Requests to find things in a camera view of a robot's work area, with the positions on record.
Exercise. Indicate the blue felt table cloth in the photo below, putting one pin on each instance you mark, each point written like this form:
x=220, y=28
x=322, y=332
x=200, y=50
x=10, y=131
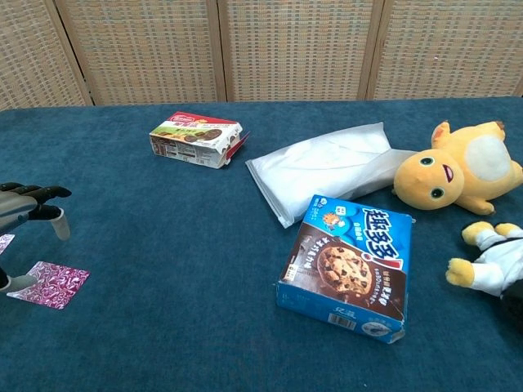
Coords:
x=163, y=245

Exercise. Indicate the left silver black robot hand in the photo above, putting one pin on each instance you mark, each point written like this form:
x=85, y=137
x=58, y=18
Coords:
x=20, y=204

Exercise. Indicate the red green cookie box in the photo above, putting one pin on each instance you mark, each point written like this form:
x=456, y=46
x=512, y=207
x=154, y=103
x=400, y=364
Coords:
x=192, y=141

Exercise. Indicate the woven bamboo folding screen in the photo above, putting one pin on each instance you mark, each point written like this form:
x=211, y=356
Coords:
x=286, y=49

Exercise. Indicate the black white plush doll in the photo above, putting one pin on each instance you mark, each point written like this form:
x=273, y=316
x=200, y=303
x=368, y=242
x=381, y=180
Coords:
x=494, y=265

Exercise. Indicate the white plastic bag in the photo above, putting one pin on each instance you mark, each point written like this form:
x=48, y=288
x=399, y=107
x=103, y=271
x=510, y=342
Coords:
x=318, y=171

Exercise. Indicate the blue chocolate cookie box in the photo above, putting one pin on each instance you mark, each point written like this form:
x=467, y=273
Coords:
x=347, y=269

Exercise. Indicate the yellow plush toy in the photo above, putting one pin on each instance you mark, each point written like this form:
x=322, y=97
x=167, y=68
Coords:
x=461, y=175

